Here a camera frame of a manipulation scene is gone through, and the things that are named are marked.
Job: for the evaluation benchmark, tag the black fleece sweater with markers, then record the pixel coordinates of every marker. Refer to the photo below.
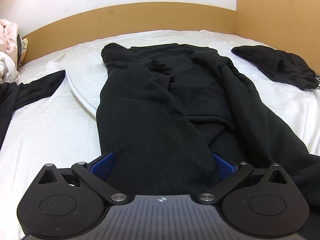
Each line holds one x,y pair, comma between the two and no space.
155,110

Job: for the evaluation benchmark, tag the yellow grey garment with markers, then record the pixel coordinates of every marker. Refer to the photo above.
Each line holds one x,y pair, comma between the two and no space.
23,47

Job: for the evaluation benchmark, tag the pink padded jacket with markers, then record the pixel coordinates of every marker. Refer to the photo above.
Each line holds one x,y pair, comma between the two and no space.
7,35

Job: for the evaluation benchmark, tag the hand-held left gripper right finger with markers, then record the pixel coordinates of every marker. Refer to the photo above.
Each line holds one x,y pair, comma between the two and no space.
223,168

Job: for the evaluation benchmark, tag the black suit jacket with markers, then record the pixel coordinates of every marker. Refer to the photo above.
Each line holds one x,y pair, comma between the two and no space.
25,92

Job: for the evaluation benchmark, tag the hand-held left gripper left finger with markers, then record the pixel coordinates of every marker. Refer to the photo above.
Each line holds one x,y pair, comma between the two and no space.
102,166

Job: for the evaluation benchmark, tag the white crumpled garment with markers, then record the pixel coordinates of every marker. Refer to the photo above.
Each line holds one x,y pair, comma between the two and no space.
7,67

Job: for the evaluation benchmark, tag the folded black garment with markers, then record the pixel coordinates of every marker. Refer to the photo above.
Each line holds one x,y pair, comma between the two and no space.
275,62

